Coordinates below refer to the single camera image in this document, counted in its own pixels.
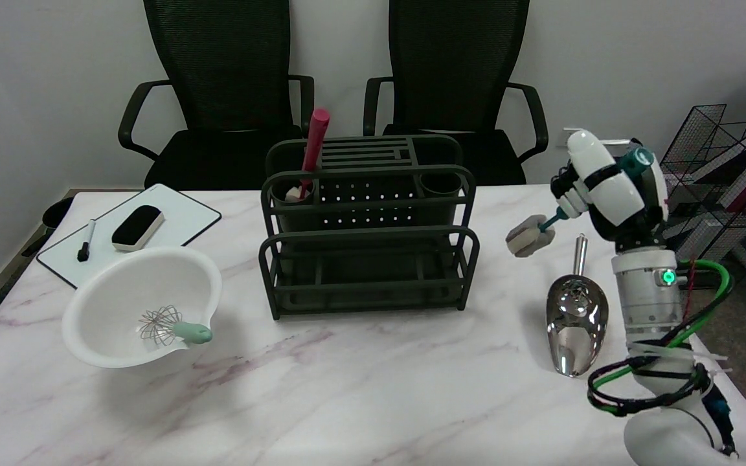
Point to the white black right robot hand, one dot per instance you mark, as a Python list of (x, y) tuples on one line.
[(612, 191)]

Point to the dark green metal organizer rack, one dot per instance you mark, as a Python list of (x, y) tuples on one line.
[(360, 288)]

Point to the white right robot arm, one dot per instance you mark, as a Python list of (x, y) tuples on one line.
[(648, 304)]

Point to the grey white book stack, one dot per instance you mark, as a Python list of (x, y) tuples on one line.
[(703, 243)]

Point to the white slanted book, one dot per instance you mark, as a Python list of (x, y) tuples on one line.
[(729, 155)]

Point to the shiny metal scoop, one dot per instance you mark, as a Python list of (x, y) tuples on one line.
[(574, 317)]

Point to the black mesh office chair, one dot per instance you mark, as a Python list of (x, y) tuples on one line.
[(457, 65), (224, 65)]

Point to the small white whiteboard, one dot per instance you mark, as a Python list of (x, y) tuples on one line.
[(179, 220)]

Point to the black whiteboard eraser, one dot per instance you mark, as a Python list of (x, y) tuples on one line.
[(136, 223)]

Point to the white plastic mixing bowl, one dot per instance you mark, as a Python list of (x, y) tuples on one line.
[(120, 298)]

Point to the black whiteboard marker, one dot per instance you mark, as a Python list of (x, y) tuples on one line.
[(86, 243)]

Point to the black round floor item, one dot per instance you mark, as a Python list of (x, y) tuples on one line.
[(57, 210)]

